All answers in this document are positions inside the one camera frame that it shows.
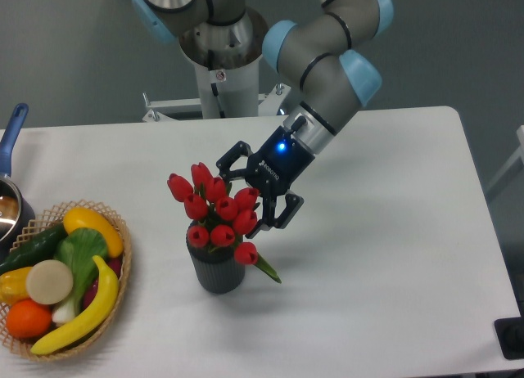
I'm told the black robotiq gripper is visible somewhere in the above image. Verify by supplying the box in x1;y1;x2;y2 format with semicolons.
215;126;314;239

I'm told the red tulip bouquet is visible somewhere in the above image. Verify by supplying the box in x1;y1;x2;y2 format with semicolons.
167;163;282;284

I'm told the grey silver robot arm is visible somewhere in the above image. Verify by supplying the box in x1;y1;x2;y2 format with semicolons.
132;0;394;230

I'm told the dark grey ribbed vase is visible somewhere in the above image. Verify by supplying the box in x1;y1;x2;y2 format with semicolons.
186;236;245;295

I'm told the purple red vegetable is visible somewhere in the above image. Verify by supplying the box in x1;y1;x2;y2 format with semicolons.
82;258;122;310

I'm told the yellow banana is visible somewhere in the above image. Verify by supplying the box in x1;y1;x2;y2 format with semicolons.
30;255;119;356

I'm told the green bok choy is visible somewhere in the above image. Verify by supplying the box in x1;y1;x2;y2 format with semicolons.
52;227;108;326

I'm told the woven wicker basket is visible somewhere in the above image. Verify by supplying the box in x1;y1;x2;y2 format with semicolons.
1;200;132;362

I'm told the dark green cucumber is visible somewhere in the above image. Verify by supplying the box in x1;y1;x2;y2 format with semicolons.
1;223;67;274

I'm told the beige round disc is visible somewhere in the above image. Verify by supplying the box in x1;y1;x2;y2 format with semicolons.
25;259;74;305

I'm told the white furniture part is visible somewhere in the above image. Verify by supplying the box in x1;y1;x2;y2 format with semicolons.
485;125;523;202

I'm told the yellow bell pepper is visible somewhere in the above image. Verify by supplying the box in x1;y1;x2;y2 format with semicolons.
1;266;33;306

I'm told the orange fruit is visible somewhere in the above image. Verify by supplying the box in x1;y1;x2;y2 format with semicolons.
6;299;52;339

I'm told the black device at table edge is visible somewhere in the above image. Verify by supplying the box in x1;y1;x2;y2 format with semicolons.
494;317;523;360

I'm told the blue handled saucepan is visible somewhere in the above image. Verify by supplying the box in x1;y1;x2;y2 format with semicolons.
1;103;35;262

